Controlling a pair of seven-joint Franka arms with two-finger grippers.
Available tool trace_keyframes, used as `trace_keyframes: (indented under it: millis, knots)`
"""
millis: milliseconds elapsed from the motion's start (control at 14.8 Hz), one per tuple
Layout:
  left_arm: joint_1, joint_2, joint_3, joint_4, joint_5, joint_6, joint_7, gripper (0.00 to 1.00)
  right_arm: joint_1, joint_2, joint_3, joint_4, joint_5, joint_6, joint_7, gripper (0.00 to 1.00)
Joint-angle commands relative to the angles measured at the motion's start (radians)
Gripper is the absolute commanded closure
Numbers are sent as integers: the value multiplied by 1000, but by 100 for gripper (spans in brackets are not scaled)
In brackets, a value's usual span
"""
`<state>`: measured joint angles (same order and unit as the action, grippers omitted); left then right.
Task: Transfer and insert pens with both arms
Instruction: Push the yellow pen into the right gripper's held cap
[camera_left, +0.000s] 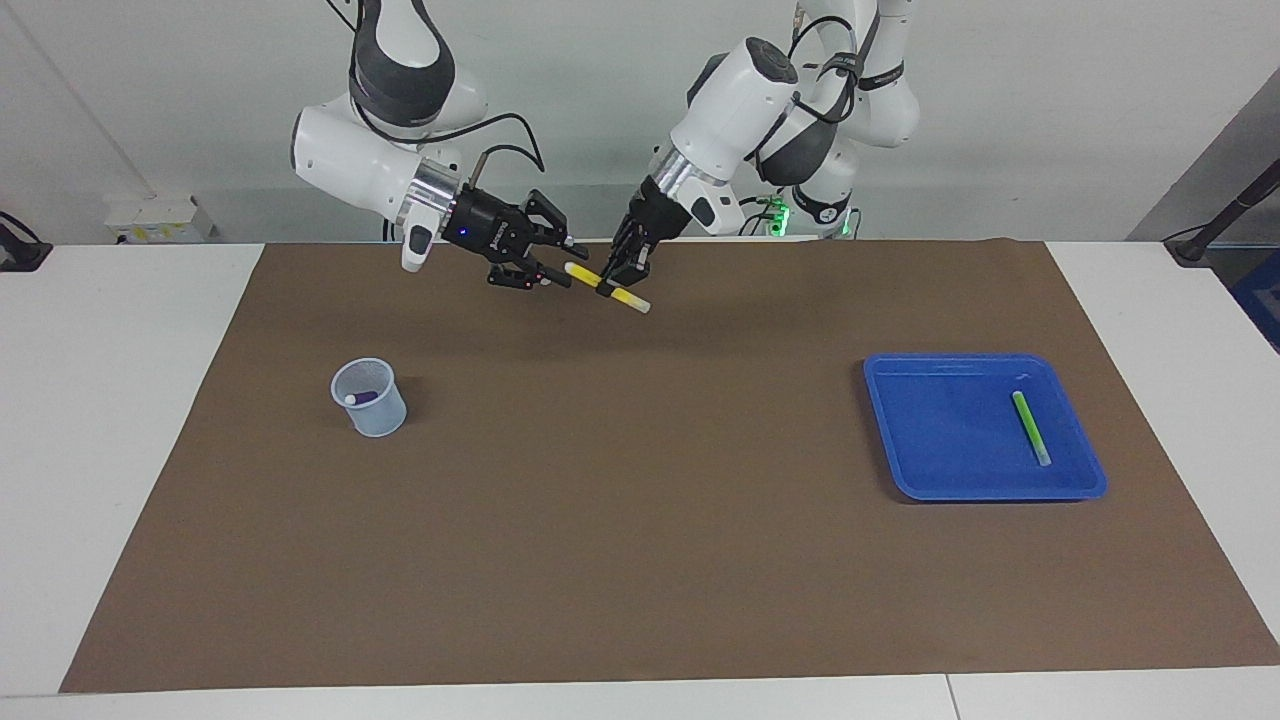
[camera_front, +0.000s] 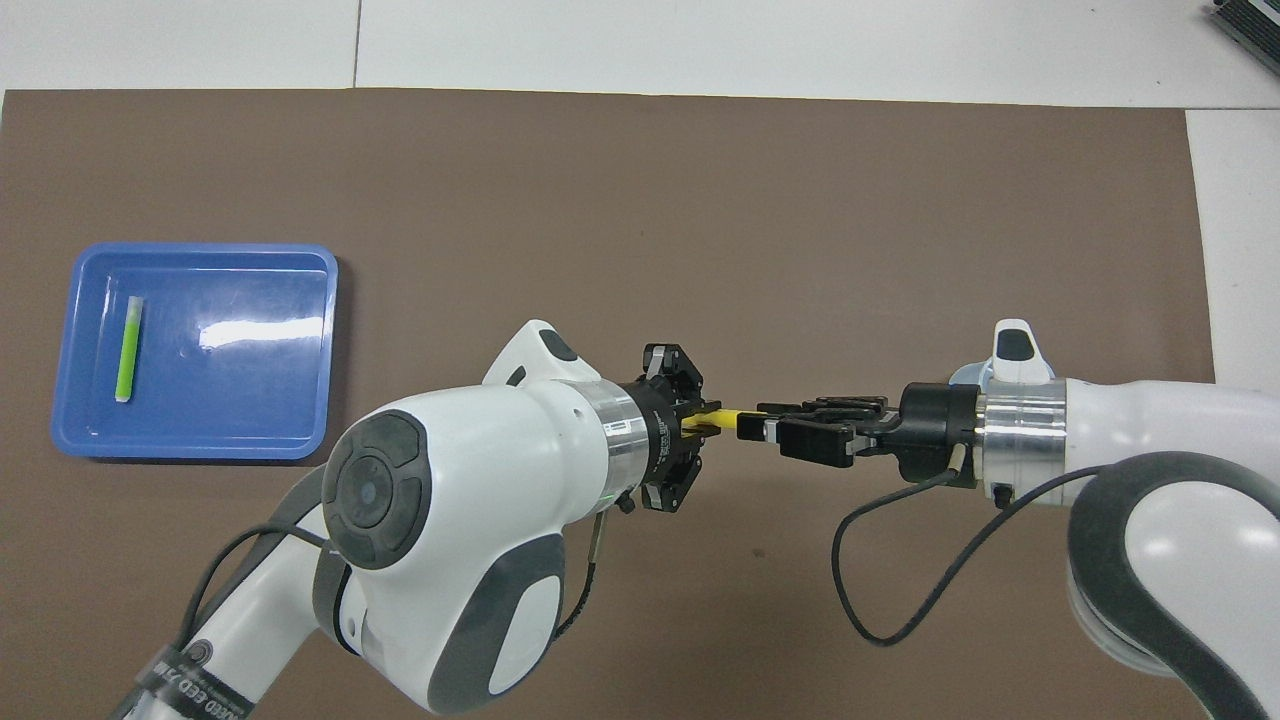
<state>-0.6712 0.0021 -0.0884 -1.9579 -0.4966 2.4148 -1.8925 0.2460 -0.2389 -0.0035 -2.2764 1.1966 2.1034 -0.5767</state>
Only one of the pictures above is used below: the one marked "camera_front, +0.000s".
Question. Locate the green pen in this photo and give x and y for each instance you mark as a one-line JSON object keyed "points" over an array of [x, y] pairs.
{"points": [[128, 350]]}

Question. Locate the translucent plastic cup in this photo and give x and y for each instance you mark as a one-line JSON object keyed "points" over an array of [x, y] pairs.
{"points": [[970, 375]]}

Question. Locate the brown table mat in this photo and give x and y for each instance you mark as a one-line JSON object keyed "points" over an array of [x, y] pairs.
{"points": [[640, 200]]}

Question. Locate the grey ribbed device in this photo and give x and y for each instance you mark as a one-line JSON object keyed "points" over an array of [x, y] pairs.
{"points": [[1255, 25]]}

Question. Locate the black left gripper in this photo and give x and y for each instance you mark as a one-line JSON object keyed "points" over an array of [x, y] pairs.
{"points": [[660, 430]]}

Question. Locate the blue plastic tray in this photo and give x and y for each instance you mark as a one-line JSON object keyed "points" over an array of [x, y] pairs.
{"points": [[250, 400]]}

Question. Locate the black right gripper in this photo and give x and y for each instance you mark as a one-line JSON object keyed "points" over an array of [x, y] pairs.
{"points": [[940, 430]]}

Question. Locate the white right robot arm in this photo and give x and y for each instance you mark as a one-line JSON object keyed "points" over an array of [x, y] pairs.
{"points": [[1150, 420]]}

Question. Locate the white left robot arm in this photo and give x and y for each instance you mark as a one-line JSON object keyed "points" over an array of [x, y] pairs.
{"points": [[470, 470]]}

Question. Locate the yellow pen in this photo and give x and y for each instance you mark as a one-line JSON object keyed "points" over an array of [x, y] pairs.
{"points": [[725, 418]]}

